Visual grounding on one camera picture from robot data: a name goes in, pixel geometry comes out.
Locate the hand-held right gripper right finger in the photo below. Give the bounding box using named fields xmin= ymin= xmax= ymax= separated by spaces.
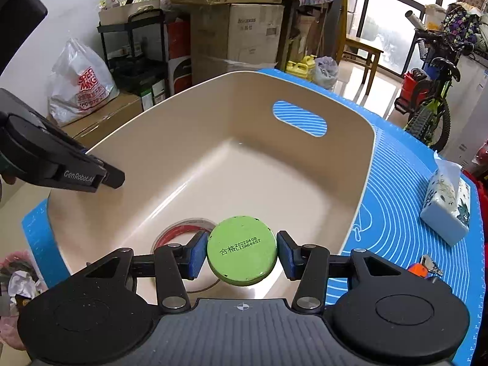
xmin=277 ymin=231 xmax=443 ymax=315

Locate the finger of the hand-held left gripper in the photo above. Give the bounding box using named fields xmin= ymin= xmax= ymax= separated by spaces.
xmin=86 ymin=153 xmax=126 ymax=190

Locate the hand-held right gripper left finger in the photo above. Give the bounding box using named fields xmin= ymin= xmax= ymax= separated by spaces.
xmin=70 ymin=231 xmax=210 ymax=311

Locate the green round tin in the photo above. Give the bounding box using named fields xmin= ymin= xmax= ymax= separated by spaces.
xmin=206 ymin=215 xmax=278 ymax=286

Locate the beige plastic bin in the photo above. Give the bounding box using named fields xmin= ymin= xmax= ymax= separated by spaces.
xmin=48 ymin=69 xmax=378 ymax=302

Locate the clear tape roll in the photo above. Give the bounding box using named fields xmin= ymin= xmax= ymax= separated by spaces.
xmin=153 ymin=218 xmax=220 ymax=294

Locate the low brown cardboard box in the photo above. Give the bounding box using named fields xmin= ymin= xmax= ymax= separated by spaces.
xmin=46 ymin=91 xmax=143 ymax=149

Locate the white plastic bag red print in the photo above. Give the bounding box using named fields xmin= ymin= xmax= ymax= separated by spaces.
xmin=48 ymin=38 xmax=119 ymax=126

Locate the small green white box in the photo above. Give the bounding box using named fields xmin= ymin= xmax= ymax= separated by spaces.
xmin=141 ymin=84 xmax=168 ymax=109

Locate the black metal shelf rack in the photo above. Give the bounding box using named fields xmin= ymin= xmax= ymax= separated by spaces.
xmin=97 ymin=8 xmax=170 ymax=109

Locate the red and white box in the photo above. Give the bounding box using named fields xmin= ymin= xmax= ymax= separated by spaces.
xmin=168 ymin=19 xmax=192 ymax=96

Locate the blue silicone mat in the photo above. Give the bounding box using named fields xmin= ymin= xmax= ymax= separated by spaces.
xmin=21 ymin=68 xmax=485 ymax=366

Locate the pink trash bag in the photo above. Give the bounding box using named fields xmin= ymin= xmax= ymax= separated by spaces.
xmin=0 ymin=252 xmax=48 ymax=351

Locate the silver metal object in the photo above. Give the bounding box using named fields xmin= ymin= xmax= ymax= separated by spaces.
xmin=419 ymin=255 xmax=445 ymax=277

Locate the beige cardboard tray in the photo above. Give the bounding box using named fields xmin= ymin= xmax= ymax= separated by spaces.
xmin=98 ymin=0 xmax=161 ymax=25

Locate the floral tissue box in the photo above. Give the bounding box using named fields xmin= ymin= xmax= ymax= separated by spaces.
xmin=419 ymin=152 xmax=472 ymax=248

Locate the large wrapped cardboard box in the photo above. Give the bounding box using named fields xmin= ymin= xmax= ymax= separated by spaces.
xmin=191 ymin=3 xmax=285 ymax=84

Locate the yellow plastic jug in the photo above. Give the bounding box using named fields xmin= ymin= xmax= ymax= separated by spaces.
xmin=286 ymin=60 xmax=306 ymax=81
xmin=301 ymin=55 xmax=318 ymax=81

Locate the grey plastic bag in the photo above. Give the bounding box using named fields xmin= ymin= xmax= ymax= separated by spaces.
xmin=313 ymin=56 xmax=339 ymax=90

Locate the red cloth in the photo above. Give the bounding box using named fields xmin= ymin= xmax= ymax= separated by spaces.
xmin=461 ymin=170 xmax=488 ymax=245

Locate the green bicycle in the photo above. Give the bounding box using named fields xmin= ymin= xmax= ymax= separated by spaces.
xmin=394 ymin=9 xmax=475 ymax=153

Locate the wooden table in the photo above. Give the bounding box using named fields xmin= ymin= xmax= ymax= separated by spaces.
xmin=341 ymin=34 xmax=384 ymax=96

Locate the white appliance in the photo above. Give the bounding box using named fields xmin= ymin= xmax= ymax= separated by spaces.
xmin=444 ymin=53 xmax=488 ymax=168

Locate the floral fabric bag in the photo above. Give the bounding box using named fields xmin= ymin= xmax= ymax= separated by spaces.
xmin=442 ymin=4 xmax=481 ymax=50

